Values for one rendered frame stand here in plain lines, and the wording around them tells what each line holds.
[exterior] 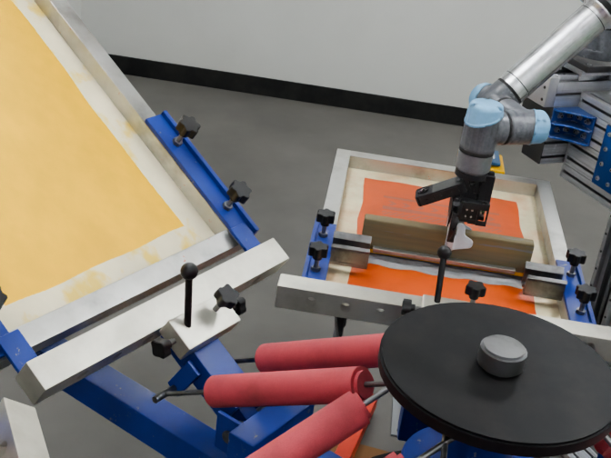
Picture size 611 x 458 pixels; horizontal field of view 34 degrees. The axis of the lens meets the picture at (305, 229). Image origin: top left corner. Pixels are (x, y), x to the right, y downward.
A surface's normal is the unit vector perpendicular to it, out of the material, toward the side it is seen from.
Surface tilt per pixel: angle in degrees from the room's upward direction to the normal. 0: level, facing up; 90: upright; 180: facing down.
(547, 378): 0
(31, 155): 32
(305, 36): 90
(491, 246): 90
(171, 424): 0
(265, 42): 90
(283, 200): 0
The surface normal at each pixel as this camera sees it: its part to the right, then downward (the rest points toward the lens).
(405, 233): -0.11, 0.44
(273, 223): 0.12, -0.88
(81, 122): 0.52, -0.56
